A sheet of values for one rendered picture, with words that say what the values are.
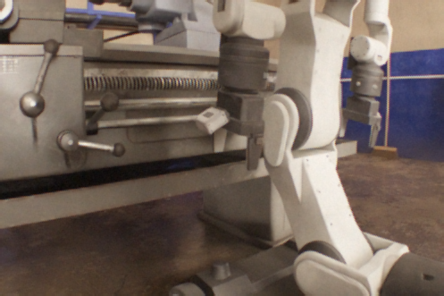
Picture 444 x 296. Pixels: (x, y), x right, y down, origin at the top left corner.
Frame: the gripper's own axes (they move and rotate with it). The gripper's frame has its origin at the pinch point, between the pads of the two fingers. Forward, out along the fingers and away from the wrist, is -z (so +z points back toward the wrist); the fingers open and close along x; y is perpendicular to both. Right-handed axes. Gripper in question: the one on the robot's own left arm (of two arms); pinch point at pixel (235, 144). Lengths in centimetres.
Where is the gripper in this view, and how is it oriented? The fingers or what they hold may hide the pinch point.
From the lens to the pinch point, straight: 56.5
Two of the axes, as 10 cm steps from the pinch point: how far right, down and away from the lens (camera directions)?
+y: -8.3, 0.9, -5.6
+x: -5.6, -2.9, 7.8
